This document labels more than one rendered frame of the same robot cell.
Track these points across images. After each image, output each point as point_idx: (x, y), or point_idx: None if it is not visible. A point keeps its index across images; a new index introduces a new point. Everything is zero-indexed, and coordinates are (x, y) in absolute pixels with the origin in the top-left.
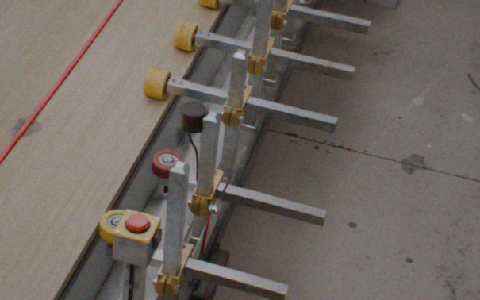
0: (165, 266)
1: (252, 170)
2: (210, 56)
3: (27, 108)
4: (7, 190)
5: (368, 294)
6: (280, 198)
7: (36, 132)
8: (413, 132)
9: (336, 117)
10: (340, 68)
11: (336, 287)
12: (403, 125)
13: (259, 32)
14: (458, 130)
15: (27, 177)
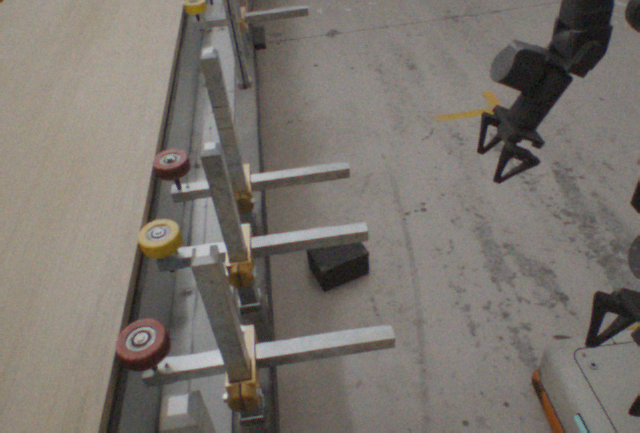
0: None
1: None
2: None
3: None
4: (120, 9)
5: (339, 87)
6: None
7: None
8: (325, 22)
9: (281, 29)
10: None
11: (321, 90)
12: (318, 21)
13: None
14: (346, 15)
15: (128, 3)
